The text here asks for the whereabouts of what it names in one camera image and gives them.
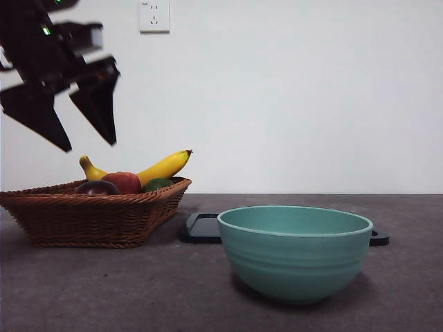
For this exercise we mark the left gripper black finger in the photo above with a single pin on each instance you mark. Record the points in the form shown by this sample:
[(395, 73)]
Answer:
[(98, 110), (34, 114)]

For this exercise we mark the dark purple plum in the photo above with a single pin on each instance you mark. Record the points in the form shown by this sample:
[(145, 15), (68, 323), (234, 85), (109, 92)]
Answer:
[(95, 187)]

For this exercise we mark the teal ribbed bowl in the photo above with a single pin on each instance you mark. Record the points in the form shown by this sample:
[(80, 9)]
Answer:
[(294, 263)]

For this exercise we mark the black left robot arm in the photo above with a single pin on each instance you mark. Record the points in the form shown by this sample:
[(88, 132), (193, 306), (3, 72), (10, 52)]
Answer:
[(24, 34)]

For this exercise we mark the red yellow apple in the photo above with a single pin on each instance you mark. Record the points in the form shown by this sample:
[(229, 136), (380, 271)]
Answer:
[(123, 182)]

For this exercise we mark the yellow banana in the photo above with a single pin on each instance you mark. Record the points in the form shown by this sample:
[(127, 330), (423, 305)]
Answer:
[(165, 166)]

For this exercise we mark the green round fruit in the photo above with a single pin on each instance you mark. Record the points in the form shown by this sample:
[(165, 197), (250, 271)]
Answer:
[(156, 184)]

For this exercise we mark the brown wicker basket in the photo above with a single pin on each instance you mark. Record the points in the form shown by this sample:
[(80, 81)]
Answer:
[(86, 221)]

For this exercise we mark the black rectangular tray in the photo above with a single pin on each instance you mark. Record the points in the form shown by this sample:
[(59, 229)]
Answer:
[(201, 230)]

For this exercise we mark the left wrist grey camera box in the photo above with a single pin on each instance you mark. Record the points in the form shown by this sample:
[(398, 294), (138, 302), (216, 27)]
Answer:
[(97, 36)]

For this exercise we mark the white wall socket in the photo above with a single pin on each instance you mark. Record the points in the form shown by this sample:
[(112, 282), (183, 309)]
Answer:
[(155, 17)]

